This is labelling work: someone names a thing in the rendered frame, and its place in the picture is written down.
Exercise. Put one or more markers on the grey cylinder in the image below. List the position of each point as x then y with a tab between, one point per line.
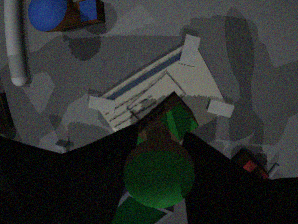
14	41

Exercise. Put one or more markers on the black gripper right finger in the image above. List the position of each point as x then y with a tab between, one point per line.
224	193

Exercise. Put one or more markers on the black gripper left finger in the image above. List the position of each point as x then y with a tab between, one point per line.
82	186

